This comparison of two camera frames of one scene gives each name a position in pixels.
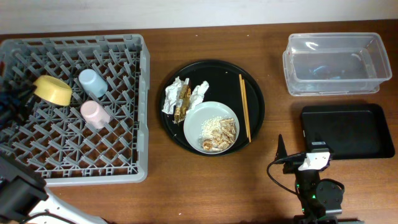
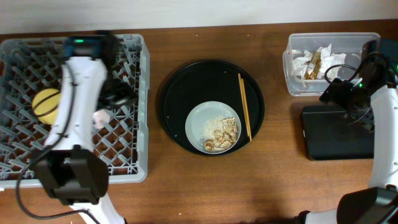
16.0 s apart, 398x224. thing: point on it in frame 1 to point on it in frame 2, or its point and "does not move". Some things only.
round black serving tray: [223, 78] does not move
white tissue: [198, 94] to [328, 60]
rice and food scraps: [217, 134] does not move
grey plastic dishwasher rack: [53, 142] does not move
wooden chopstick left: [240, 76] does not move
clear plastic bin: [322, 63] does not move
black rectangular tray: [349, 131] does not move
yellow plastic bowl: [53, 89] to [45, 104]
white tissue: [172, 96] to [300, 64]
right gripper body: [293, 165] to [352, 98]
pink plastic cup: [95, 114] does not move
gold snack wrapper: [183, 102] to [313, 66]
